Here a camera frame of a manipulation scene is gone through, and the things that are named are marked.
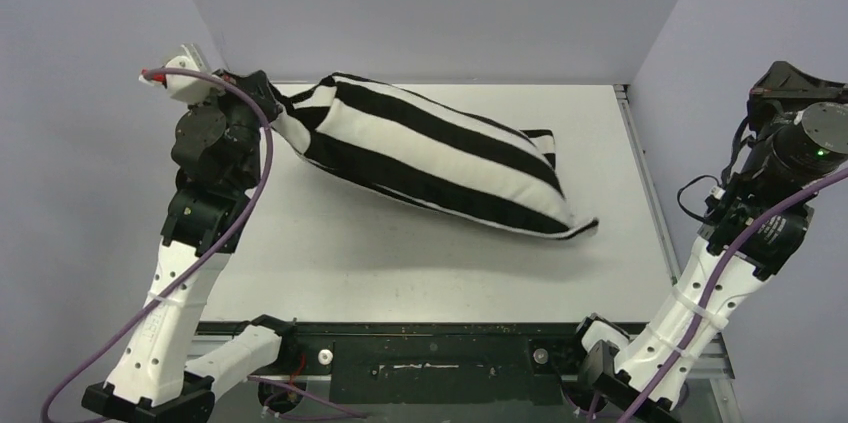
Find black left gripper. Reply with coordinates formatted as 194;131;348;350
189;70;283;189

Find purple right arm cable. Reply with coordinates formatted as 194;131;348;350
615;165;848;423

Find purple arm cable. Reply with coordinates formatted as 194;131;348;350
37;65;379;423
615;165;848;423

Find black white striped pillowcase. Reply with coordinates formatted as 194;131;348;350
271;72;599;240

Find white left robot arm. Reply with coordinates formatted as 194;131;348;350
81;66;299;422

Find black metal base rail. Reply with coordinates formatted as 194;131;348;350
143;319;733;423

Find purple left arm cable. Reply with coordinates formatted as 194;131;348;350
37;65;379;423

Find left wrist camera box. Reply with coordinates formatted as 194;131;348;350
138;43;221;106

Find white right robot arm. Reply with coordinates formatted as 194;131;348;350
565;61;847;422

